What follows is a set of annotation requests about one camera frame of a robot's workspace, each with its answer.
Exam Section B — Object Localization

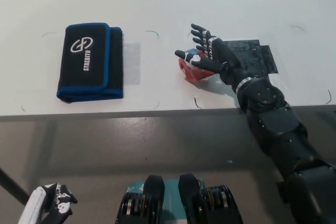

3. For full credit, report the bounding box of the black ribbed robot body block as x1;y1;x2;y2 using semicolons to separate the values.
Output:
178;173;244;224
115;174;166;224

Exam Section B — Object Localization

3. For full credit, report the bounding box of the black blue zip notebook case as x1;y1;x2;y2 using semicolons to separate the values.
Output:
56;22;124;103

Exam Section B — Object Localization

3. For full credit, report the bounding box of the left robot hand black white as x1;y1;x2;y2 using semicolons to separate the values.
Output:
17;182;79;224

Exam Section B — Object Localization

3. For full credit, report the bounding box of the black tape patch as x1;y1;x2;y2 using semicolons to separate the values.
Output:
222;39;279;76

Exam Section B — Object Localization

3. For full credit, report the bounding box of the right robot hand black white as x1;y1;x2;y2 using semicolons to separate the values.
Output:
174;23;253;90

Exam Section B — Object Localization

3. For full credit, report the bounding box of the teal robot body cover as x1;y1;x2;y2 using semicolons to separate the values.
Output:
125;178;206;224

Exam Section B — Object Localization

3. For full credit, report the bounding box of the clear tape patch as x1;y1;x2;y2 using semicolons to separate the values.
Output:
122;42;141;86

